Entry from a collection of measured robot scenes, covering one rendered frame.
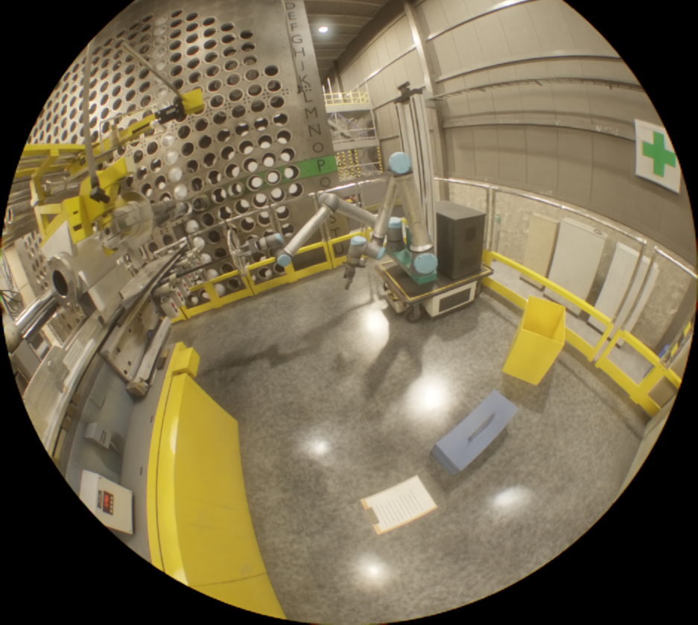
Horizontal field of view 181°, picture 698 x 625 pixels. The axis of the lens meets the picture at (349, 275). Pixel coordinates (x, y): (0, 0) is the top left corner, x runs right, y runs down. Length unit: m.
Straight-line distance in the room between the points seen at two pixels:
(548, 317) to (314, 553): 2.01
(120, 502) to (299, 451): 1.05
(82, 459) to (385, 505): 1.41
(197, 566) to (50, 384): 0.91
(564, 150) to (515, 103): 1.84
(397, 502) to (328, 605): 0.75
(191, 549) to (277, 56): 4.60
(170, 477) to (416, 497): 1.11
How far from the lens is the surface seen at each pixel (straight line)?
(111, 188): 1.47
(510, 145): 7.33
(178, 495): 1.11
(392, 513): 1.32
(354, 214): 1.87
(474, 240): 1.85
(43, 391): 1.32
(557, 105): 6.84
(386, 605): 1.48
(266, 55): 3.95
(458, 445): 1.21
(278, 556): 1.50
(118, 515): 1.21
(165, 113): 1.61
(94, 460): 1.34
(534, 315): 1.81
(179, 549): 1.08
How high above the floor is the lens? 1.33
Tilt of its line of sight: 30 degrees down
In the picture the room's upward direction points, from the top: 11 degrees counter-clockwise
